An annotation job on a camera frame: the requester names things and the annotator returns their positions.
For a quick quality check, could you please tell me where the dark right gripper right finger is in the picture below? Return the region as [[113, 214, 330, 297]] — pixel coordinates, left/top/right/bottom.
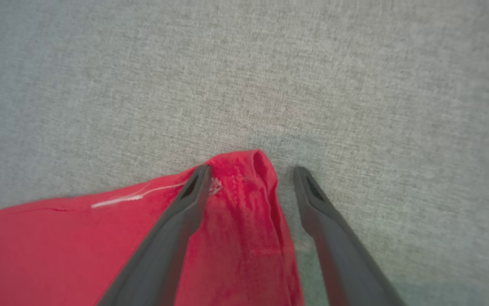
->
[[293, 166, 407, 306]]

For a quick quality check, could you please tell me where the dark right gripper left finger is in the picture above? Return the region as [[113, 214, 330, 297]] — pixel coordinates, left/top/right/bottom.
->
[[97, 164, 213, 306]]

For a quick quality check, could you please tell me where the red jersey garment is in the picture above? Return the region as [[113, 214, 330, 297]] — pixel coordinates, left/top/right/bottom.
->
[[0, 149, 304, 306]]

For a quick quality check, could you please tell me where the grey fabric sofa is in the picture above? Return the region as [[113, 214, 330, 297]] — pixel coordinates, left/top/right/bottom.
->
[[0, 0, 489, 306]]

